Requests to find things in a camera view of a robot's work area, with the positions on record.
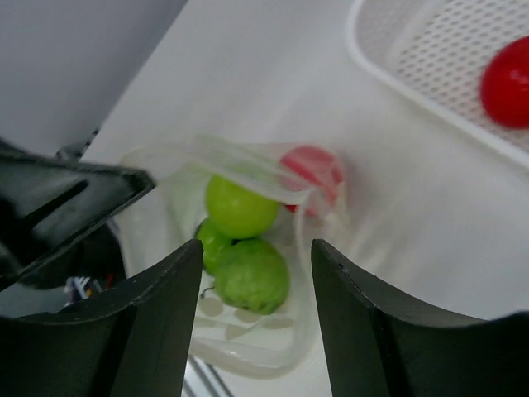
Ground clear zip top bag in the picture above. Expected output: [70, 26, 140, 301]
[117, 136, 350, 378]

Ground red fake apple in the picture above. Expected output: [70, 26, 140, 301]
[279, 145, 345, 217]

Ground red fake tomato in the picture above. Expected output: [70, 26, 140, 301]
[479, 36, 528, 129]

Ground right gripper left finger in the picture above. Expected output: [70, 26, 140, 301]
[1, 240, 203, 396]

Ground white perforated plastic basket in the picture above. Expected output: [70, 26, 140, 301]
[345, 1, 528, 168]

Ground green fake watermelon ball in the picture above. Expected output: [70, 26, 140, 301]
[194, 218, 233, 275]

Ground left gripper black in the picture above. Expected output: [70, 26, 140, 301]
[1, 141, 155, 314]

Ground rough green fake lime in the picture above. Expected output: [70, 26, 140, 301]
[214, 238, 290, 315]

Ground green fake fruit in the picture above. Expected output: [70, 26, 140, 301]
[204, 175, 279, 239]

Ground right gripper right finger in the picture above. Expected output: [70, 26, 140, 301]
[311, 239, 528, 396]

